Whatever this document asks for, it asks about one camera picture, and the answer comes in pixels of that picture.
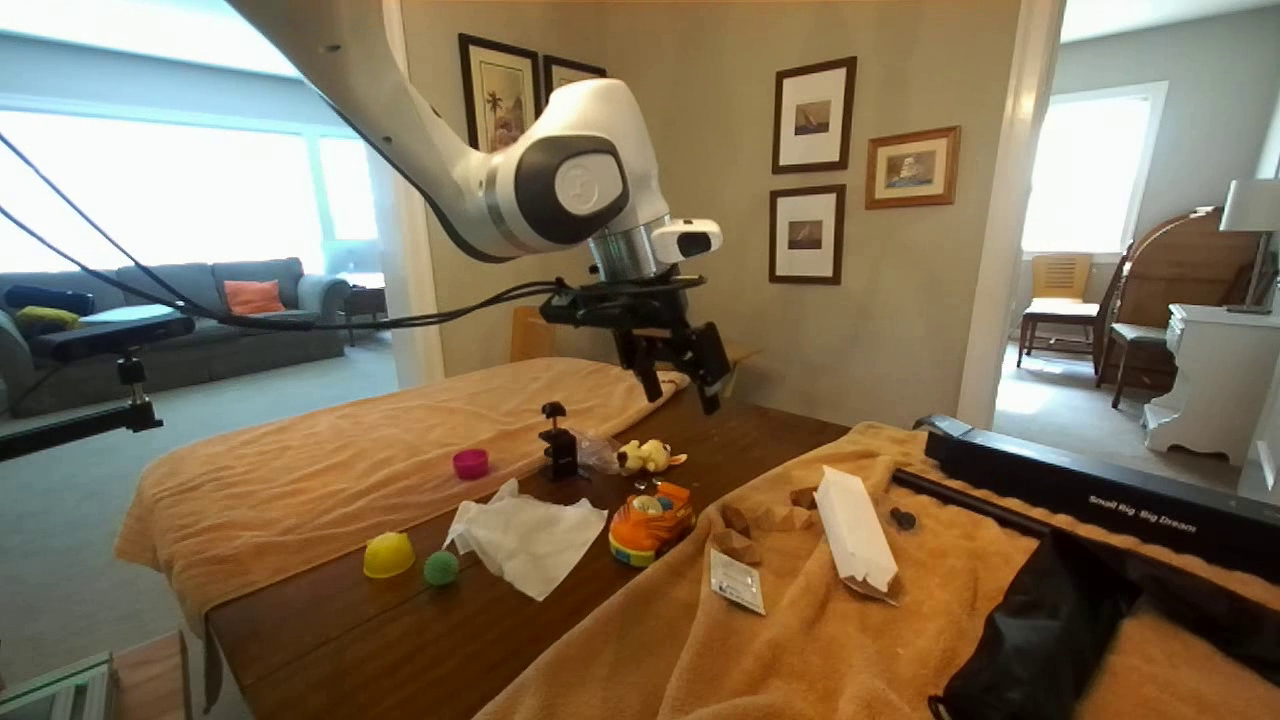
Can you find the clear crayon bag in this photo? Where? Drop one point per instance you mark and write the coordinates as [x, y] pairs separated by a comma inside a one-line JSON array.
[[600, 459]]

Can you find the yellow dome cup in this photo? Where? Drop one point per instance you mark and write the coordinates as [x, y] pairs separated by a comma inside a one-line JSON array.
[[390, 558]]

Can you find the white cloth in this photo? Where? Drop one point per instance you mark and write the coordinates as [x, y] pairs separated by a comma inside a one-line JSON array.
[[526, 541]]

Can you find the green ball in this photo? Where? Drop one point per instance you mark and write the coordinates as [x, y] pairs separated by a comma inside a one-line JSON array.
[[440, 571]]

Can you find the small white card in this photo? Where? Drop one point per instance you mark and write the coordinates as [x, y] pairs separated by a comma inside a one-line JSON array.
[[737, 581]]

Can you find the grey sofa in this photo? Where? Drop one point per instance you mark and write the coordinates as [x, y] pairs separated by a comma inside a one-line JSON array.
[[265, 351]]

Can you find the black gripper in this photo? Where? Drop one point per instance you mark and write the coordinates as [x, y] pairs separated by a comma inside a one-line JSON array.
[[655, 317]]

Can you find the curved dark wooden chair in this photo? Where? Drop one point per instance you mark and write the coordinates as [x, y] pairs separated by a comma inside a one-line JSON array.
[[1173, 265]]

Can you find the tall black framed picture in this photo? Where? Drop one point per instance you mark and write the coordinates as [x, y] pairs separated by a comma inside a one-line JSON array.
[[572, 69], [501, 92]]

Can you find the blue pillow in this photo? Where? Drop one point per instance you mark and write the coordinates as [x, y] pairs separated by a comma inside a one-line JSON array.
[[45, 297]]

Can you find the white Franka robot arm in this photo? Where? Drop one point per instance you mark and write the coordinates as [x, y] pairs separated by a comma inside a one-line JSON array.
[[440, 146]]

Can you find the yellow bunny toy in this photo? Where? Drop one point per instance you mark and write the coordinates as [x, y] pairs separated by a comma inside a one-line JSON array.
[[651, 459]]

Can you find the pink cup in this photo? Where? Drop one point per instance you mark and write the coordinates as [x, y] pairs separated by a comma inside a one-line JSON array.
[[468, 466]]

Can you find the yellow pillow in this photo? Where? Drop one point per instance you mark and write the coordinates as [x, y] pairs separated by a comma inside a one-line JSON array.
[[45, 317]]

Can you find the small wooden table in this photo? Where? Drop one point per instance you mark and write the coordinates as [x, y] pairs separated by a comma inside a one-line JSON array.
[[743, 357]]

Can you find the wooden framed picture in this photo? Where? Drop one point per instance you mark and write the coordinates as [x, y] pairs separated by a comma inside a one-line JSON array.
[[915, 170]]

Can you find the wooden armchair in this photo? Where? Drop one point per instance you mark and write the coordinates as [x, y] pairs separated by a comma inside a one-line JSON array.
[[1060, 300]]

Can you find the bright small window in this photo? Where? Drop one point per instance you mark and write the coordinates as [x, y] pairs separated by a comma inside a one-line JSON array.
[[1095, 164]]

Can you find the black bag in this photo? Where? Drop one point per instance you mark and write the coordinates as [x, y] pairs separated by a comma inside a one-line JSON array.
[[1052, 643]]

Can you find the brown wooden block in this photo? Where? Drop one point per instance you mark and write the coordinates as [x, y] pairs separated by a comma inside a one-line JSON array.
[[732, 545], [803, 497], [737, 517]]

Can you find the black figure toy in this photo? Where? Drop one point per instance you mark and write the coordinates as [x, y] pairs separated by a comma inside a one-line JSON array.
[[559, 451]]

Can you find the white dresser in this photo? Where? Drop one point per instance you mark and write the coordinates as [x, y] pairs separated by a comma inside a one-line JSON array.
[[1220, 382]]

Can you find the wide living room window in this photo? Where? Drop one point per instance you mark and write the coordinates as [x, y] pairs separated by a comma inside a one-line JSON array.
[[173, 185]]

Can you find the white lamp shade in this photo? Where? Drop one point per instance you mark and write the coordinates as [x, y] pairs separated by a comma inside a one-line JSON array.
[[1254, 207]]

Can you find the long black case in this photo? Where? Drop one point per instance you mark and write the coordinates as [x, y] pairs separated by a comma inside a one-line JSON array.
[[1105, 493]]

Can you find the small dark round object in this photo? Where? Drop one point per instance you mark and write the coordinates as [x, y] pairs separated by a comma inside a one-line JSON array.
[[905, 517]]

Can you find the long white box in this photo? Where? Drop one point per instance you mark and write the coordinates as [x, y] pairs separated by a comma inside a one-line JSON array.
[[855, 535]]

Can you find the orange pillow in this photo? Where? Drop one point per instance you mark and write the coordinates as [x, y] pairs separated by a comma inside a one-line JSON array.
[[254, 297]]

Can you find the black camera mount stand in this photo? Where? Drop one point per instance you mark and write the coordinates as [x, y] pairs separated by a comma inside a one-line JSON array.
[[118, 324]]

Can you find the orange towel with blocks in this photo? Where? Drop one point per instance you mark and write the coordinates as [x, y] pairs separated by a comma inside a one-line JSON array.
[[824, 643]]

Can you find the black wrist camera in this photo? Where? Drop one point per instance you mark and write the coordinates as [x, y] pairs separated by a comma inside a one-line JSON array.
[[576, 304]]

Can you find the small black framed picture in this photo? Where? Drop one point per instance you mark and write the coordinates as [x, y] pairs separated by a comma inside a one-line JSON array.
[[804, 234], [814, 119]]

